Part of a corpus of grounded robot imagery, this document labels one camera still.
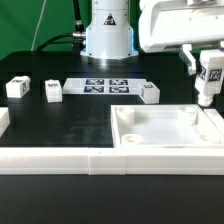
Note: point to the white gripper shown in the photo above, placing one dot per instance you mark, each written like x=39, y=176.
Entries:
x=168, y=24

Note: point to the white square tabletop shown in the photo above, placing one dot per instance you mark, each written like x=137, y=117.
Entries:
x=180, y=126

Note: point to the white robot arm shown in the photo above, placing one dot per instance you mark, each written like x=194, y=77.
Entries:
x=109, y=37

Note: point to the white left fence piece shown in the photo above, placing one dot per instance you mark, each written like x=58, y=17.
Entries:
x=4, y=119

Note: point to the white front fence bar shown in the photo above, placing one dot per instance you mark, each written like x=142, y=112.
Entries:
x=105, y=161

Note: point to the white marker base plate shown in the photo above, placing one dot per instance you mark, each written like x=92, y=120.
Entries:
x=102, y=86

